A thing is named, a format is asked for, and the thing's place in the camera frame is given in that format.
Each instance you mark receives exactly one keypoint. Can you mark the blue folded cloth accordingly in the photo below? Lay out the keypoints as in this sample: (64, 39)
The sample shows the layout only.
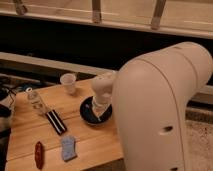
(68, 148)

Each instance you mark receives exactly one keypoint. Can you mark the wooden rail bracket right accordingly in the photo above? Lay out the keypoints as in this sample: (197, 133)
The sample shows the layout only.
(158, 12)

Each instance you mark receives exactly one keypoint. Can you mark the translucent plastic cup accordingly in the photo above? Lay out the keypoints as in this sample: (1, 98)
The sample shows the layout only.
(68, 80)

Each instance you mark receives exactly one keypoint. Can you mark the dark ceramic bowl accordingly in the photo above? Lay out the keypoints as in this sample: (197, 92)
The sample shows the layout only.
(88, 115)

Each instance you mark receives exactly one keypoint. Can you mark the clear glass jar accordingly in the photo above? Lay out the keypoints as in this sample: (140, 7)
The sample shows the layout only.
(36, 101)

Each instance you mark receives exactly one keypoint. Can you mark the wooden rail bracket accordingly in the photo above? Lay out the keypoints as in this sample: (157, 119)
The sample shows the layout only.
(20, 7)
(158, 12)
(96, 11)

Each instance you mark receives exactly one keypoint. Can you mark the wooden rail bracket middle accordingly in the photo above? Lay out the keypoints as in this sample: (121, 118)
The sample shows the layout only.
(96, 11)

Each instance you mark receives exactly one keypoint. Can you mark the wooden rail bracket left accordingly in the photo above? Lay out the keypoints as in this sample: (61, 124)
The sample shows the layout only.
(20, 7)

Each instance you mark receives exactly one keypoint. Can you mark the black white striped case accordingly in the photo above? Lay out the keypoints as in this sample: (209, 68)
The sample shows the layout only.
(56, 122)

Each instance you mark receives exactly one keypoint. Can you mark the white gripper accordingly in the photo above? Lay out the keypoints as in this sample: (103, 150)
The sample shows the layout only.
(100, 103)

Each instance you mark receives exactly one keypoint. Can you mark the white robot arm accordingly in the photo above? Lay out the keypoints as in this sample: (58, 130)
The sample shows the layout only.
(149, 95)

